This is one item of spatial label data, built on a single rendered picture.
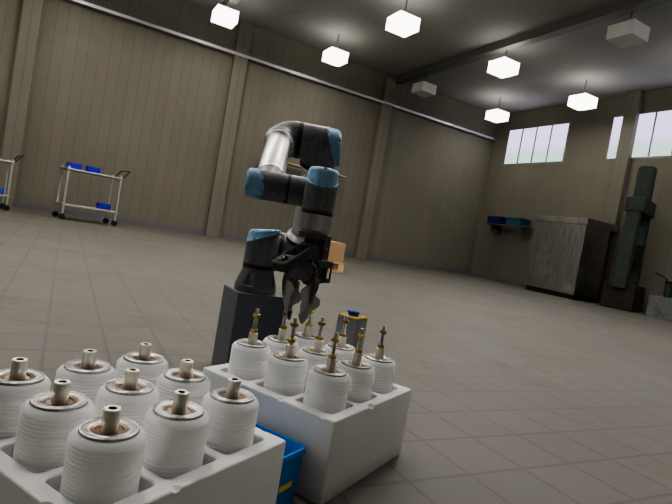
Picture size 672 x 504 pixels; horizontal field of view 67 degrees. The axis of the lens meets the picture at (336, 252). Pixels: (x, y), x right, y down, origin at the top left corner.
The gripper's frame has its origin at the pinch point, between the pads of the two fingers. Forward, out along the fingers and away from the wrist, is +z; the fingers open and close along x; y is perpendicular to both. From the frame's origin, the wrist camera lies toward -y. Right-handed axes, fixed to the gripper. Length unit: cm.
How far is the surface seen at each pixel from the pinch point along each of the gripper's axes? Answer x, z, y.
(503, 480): -43, 35, 43
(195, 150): 840, -147, 642
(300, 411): -11.1, 17.8, -6.7
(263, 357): 7.0, 11.9, -0.1
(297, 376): -4.5, 13.0, -0.8
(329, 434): -19.0, 19.9, -6.5
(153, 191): 874, -42, 576
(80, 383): 6.9, 11.2, -45.8
